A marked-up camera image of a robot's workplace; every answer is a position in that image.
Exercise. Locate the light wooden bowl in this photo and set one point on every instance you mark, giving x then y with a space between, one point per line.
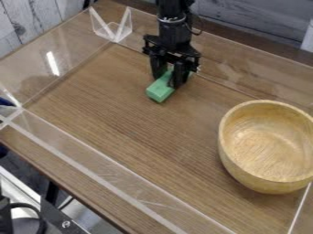
265 144

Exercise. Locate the clear acrylic tray wall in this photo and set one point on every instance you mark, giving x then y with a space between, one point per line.
136 159

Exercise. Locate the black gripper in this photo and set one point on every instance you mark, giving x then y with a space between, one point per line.
171 47

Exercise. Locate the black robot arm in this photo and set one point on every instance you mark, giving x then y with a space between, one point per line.
172 10

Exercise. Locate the clear acrylic corner bracket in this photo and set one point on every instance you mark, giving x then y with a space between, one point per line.
112 31

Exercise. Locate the blue object at edge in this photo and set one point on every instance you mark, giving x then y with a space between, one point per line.
5 102

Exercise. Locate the metal table bracket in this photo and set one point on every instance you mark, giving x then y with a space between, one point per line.
59 223

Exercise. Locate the green rectangular block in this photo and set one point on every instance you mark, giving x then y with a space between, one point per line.
162 88

